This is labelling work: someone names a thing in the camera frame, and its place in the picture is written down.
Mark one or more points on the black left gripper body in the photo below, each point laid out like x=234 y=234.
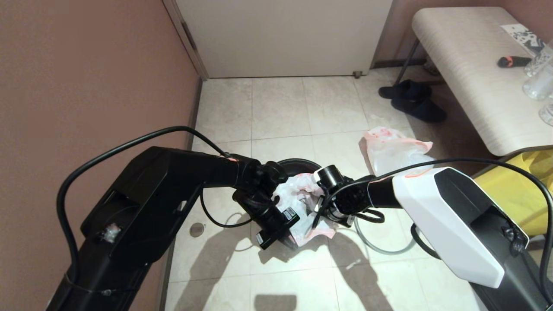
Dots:
x=268 y=207

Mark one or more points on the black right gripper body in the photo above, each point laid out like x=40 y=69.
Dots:
x=348 y=196

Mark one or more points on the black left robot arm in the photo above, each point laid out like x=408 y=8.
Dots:
x=142 y=211

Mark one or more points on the black round trash bin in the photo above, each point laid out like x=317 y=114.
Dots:
x=302 y=164

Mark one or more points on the yellow fabric bag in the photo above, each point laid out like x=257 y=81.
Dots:
x=514 y=194

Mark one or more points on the round metal floor drain cover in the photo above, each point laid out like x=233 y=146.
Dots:
x=197 y=229

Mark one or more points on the dark blue slipper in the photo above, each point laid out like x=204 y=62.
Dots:
x=419 y=110
x=408 y=90

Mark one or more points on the small metal door stop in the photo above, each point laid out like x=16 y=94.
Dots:
x=357 y=74

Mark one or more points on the light striped shoe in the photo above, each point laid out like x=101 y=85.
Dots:
x=431 y=68

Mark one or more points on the white door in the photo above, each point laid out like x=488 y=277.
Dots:
x=281 y=36

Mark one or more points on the beige wood-grain table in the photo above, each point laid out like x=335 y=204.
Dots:
x=475 y=69

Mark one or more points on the black-and-white printed paper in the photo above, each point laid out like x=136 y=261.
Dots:
x=525 y=38

